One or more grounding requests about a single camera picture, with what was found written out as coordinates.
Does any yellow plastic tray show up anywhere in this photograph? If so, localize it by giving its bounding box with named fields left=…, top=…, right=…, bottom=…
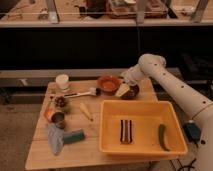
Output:
left=99, top=100, right=188, bottom=158

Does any dark brown bowl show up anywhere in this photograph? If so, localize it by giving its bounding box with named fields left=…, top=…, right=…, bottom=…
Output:
left=121, top=85, right=140, bottom=100

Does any white cup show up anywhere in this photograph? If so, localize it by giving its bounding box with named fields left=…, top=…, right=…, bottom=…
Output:
left=55, top=74, right=69, bottom=92

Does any wooden table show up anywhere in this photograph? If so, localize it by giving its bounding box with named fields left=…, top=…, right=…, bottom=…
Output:
left=24, top=77, right=183, bottom=171

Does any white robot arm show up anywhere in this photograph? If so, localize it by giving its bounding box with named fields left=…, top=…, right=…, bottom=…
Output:
left=121, top=54, right=213, bottom=171

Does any black pedal box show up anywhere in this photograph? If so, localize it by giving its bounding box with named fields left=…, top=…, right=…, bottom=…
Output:
left=183, top=122, right=201, bottom=143

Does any teal sponge block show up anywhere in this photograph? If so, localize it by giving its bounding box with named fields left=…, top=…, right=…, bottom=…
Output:
left=63, top=129, right=85, bottom=144

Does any orange tin can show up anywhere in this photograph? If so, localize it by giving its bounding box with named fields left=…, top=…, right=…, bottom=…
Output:
left=44, top=109, right=65, bottom=129

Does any grey cloth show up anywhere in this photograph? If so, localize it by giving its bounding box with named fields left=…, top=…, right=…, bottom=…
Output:
left=45, top=123, right=64, bottom=155

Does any orange bowl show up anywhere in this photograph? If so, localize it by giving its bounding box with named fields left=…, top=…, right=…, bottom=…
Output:
left=97, top=75, right=120, bottom=93

